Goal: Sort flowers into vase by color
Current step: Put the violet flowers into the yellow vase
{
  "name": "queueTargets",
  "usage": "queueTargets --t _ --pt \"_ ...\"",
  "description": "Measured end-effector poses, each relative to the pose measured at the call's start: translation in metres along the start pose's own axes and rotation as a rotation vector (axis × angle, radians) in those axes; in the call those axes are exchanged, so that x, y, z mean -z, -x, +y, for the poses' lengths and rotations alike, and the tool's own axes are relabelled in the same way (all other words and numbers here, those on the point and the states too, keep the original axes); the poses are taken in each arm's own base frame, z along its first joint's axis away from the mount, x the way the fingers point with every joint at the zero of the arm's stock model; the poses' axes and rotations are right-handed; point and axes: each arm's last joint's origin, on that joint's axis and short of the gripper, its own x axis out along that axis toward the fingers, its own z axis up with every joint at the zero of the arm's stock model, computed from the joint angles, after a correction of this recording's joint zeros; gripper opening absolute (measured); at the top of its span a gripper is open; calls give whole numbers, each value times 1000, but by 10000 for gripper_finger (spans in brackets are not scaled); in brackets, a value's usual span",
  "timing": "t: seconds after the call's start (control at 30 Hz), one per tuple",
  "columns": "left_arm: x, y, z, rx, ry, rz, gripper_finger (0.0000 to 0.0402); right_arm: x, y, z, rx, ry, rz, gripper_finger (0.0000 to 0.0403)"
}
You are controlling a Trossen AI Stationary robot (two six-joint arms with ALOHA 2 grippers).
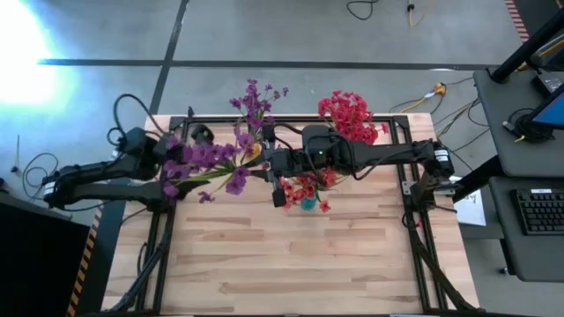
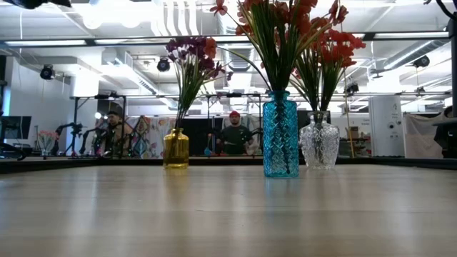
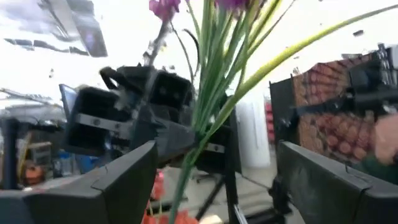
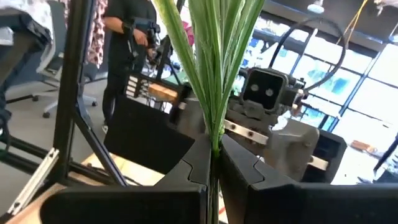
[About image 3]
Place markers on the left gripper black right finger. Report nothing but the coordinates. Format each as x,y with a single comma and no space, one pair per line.
335,193

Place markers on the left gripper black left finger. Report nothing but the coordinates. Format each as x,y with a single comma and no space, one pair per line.
93,199

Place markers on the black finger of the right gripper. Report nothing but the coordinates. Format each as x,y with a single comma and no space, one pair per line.
220,146
168,137

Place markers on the red-orange flower bunch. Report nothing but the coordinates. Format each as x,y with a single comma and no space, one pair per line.
183,217

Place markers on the purple flower bunch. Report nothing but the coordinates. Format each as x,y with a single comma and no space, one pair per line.
224,62

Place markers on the white pillar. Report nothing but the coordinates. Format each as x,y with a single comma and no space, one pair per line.
253,130

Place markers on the computer monitor blue screen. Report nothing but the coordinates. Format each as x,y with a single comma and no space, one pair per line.
67,99

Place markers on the person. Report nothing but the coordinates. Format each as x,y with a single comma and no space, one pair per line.
385,140

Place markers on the circle patterned cloth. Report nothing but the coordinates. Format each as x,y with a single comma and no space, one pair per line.
329,118

